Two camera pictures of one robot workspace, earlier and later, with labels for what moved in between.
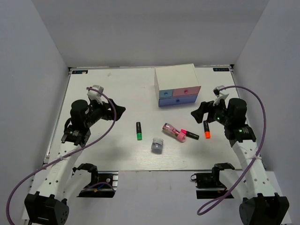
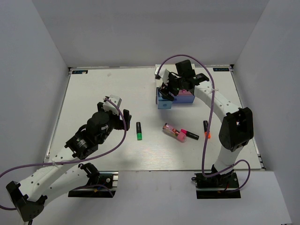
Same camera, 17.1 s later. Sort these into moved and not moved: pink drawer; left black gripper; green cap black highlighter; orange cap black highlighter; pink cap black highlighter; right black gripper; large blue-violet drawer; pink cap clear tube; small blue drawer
Moved: right black gripper; left black gripper; small blue drawer
Not moved: orange cap black highlighter; pink cap clear tube; large blue-violet drawer; pink cap black highlighter; pink drawer; green cap black highlighter
